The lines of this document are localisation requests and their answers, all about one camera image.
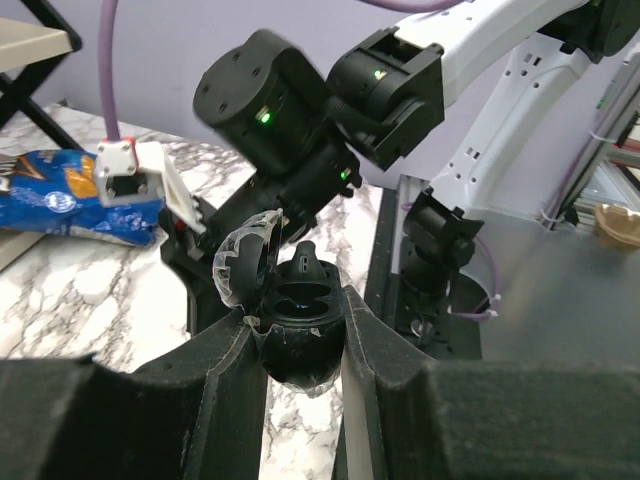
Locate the brown paper cup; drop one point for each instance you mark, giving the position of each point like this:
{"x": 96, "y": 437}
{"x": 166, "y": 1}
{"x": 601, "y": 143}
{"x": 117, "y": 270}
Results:
{"x": 617, "y": 227}

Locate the aluminium frame rail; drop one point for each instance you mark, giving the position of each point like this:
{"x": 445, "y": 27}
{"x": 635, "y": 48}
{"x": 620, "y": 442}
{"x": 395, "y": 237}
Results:
{"x": 594, "y": 176}

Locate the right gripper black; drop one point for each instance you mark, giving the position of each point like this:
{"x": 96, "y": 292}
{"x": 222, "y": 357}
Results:
{"x": 190, "y": 255}

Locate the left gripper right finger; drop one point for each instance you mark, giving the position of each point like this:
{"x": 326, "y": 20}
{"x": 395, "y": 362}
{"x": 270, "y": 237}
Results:
{"x": 407, "y": 416}

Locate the beige shelf rack black frame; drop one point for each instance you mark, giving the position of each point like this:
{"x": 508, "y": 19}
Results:
{"x": 29, "y": 55}

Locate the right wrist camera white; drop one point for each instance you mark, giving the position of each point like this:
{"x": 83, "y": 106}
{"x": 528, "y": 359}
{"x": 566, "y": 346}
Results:
{"x": 129, "y": 172}

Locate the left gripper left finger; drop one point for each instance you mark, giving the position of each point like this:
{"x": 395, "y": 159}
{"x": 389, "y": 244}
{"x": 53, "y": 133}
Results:
{"x": 194, "y": 413}

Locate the blue Doritos chip bag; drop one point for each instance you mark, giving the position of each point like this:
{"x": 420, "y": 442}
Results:
{"x": 53, "y": 192}

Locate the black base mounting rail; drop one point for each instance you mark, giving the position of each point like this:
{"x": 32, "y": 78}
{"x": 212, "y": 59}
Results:
{"x": 415, "y": 284}

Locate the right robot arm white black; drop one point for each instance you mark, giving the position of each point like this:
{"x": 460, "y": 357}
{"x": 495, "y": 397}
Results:
{"x": 305, "y": 134}

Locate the black earbud charging case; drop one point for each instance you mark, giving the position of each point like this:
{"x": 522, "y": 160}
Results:
{"x": 293, "y": 307}

